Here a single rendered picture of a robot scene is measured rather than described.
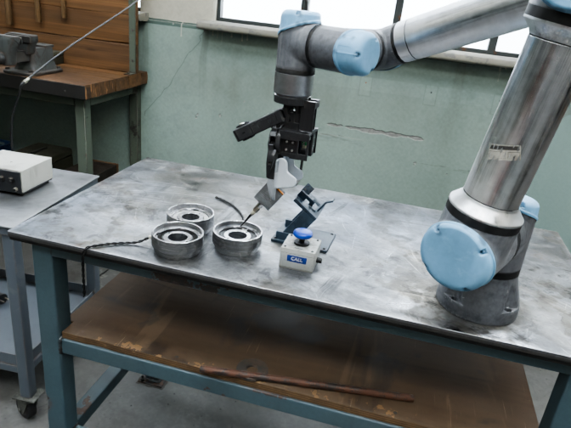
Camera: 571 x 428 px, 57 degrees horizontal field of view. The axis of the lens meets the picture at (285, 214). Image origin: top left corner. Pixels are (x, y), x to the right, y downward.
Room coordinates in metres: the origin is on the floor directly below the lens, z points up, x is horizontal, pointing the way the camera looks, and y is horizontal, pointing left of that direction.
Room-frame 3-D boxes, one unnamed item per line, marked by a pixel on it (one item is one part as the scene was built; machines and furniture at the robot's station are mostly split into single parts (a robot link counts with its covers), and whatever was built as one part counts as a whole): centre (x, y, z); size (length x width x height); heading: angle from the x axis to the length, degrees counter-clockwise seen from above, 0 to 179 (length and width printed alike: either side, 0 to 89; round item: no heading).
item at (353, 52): (0.97, -0.08, 1.23); 0.11 x 0.11 x 0.08; 52
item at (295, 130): (1.02, 0.00, 1.07); 0.09 x 0.08 x 0.12; 75
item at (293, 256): (0.96, -0.04, 0.82); 0.08 x 0.07 x 0.05; 78
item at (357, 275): (1.13, -0.08, 0.79); 1.20 x 0.60 x 0.02; 78
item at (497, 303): (0.88, -0.38, 0.85); 0.15 x 0.15 x 0.10
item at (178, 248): (0.96, 0.21, 0.82); 0.10 x 0.10 x 0.04
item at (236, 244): (1.00, 0.10, 0.82); 0.10 x 0.10 x 0.04
